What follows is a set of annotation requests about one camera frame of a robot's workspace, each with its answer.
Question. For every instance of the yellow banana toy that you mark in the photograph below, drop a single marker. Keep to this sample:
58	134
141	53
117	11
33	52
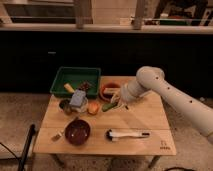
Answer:
69	88

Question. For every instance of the wooden folding table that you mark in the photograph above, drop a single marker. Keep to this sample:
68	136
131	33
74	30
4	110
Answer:
145	115

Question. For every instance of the dark purple bowl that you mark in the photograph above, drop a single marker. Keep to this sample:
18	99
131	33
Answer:
77	132

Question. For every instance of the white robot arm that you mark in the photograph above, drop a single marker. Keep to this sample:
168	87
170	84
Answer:
150	78

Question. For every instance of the orange bowl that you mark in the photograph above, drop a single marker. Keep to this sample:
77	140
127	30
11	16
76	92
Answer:
104	97

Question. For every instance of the small wooden block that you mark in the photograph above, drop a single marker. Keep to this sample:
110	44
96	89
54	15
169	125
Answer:
57	136

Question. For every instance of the green plastic tray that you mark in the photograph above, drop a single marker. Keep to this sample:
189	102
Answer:
75	76

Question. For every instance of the orange fruit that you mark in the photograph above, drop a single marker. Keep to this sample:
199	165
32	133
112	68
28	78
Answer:
93	108

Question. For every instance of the dark berries cluster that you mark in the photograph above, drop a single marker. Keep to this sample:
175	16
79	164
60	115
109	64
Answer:
85	86

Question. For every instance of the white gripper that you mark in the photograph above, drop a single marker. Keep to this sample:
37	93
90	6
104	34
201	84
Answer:
127	93

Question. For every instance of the white black handled tool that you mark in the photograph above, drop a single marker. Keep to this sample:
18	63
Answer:
115	135

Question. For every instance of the tan block in bowl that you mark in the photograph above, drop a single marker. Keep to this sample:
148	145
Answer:
110	91

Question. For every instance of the dark round cup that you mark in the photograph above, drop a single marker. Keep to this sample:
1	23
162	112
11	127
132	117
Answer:
65	106

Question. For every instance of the black pole stand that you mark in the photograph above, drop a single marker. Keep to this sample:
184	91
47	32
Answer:
24	154

